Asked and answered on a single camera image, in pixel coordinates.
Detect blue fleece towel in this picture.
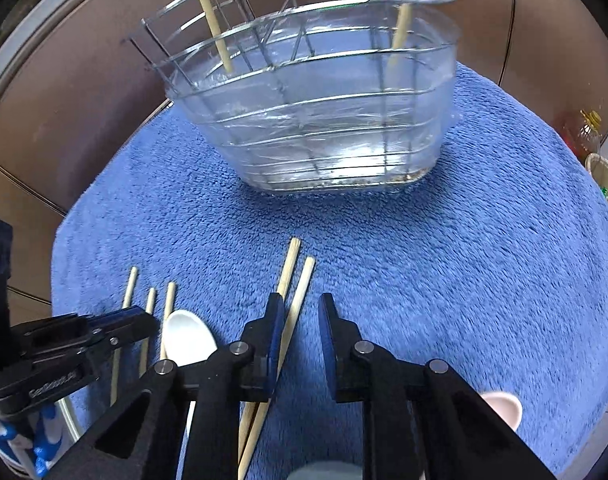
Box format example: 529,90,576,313
51,60,608,480

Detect wooden chopstick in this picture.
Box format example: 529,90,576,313
138,287,157,378
159,281,177,361
386,0,423,81
236,236,302,466
238,256,317,480
185,0,233,74
110,266,139,406

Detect person's left hand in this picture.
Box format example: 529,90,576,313
0,402,62,478

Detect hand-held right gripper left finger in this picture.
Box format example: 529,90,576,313
44,292,285,480

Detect woven basket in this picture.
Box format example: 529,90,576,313
584,152,608,221

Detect pink ceramic spoon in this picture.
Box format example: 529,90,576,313
478,391,523,433

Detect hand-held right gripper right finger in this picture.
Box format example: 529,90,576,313
318,292,557,480

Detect light blue ceramic spoon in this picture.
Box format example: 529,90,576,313
286,461,365,480

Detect clear glass utensil holder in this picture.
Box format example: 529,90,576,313
129,0,464,193

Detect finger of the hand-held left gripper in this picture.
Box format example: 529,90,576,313
14,308,158,361

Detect cooking oil bottle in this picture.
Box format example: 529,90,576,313
558,109,604,161

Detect white ceramic spoon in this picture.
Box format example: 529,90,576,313
161,309,219,461

